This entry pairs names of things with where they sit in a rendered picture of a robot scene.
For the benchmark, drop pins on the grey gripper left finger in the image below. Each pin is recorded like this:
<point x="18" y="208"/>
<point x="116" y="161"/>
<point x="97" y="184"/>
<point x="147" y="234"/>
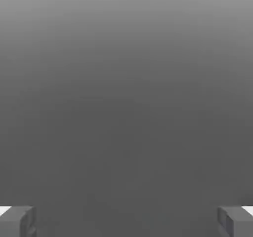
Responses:
<point x="13" y="223"/>

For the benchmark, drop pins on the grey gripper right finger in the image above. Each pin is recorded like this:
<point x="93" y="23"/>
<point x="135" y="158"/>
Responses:
<point x="239" y="223"/>

